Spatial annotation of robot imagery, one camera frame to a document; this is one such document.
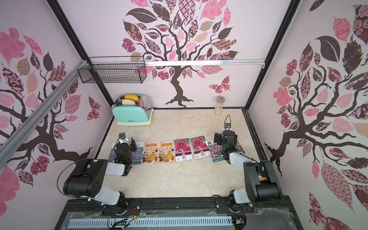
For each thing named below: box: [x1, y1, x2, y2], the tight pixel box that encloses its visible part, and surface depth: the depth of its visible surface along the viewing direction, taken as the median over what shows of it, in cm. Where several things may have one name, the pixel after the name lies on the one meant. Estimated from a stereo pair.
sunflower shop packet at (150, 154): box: [141, 140, 160, 165], surface depth 97 cm
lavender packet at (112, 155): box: [108, 148, 117, 162], surface depth 96 cm
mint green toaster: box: [111, 94, 154, 126], surface depth 105 cm
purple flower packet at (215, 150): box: [205, 140, 225, 162], surface depth 97 cm
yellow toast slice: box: [124, 93, 139, 103], surface depth 102 cm
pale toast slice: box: [121, 99, 136, 106], surface depth 102 cm
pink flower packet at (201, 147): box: [189, 135, 212, 160], surface depth 99 cm
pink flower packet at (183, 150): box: [173, 138, 194, 163], surface depth 97 cm
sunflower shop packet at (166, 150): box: [158, 139, 176, 164], surface depth 97 cm
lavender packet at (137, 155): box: [131, 141, 144, 165], surface depth 97 cm
